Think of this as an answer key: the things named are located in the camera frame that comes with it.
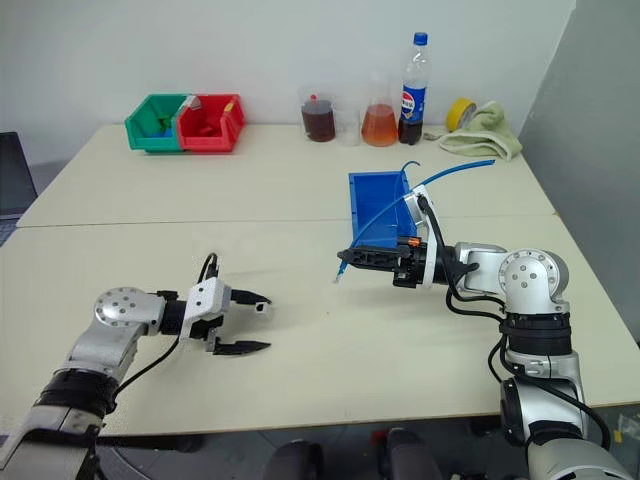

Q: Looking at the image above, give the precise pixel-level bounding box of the light green towel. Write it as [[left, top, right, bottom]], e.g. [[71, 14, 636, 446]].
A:
[[438, 100, 523, 162]]

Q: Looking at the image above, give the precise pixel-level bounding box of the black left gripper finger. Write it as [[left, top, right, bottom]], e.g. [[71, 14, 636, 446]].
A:
[[234, 289, 274, 306], [212, 339, 273, 358]]

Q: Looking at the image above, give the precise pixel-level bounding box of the grey laptop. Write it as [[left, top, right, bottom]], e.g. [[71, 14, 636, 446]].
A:
[[0, 131, 41, 247]]

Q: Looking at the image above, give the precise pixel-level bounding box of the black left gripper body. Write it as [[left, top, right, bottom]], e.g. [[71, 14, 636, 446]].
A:
[[188, 287, 242, 355]]

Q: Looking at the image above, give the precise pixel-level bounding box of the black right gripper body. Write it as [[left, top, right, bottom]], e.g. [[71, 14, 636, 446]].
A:
[[391, 236, 427, 290]]

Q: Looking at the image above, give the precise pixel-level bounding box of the red plastic bin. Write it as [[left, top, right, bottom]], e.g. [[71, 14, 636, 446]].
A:
[[176, 93, 247, 154]]

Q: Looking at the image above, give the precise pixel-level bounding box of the blue plastic bin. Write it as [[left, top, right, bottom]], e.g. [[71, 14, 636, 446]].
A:
[[346, 169, 427, 247]]

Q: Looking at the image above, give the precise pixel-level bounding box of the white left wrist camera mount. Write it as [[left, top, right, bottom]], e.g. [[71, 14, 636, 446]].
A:
[[178, 278, 233, 343]]

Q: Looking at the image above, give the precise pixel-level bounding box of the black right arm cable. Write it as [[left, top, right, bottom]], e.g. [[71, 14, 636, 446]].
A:
[[416, 195, 509, 384]]

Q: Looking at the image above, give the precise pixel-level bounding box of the green plastic bin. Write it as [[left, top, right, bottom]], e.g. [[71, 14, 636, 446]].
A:
[[123, 93, 194, 154]]

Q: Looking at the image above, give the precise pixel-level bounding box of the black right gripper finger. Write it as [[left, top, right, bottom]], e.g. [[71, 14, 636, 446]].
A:
[[338, 245, 402, 261], [349, 257, 402, 275]]

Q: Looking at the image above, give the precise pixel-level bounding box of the flask with orange liquid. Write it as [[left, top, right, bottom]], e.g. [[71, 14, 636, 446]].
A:
[[360, 72, 399, 148]]

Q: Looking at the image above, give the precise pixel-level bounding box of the dark rounded shape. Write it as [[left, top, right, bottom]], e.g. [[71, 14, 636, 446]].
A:
[[386, 428, 444, 480], [263, 439, 326, 480]]

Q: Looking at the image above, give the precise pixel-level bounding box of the small yellow floor object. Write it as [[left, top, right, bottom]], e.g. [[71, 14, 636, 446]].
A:
[[616, 413, 637, 445]]

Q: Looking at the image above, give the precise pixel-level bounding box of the beaker with dark red liquid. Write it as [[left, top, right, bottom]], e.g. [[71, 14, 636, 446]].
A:
[[299, 84, 338, 144]]

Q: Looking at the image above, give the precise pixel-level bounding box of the yellow tape roll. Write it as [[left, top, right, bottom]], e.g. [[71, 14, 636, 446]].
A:
[[445, 97, 478, 134]]

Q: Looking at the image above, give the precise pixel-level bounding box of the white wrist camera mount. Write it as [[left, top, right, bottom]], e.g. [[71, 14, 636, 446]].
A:
[[401, 183, 444, 288], [178, 278, 233, 343]]

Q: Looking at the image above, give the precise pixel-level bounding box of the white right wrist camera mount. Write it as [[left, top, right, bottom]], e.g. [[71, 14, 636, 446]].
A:
[[401, 183, 444, 288]]

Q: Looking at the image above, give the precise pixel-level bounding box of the Pepsi cola bottle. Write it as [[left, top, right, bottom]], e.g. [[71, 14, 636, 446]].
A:
[[397, 31, 431, 147]]

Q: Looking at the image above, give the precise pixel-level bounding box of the small empty clear beaker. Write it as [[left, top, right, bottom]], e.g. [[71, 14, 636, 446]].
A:
[[335, 102, 363, 148]]

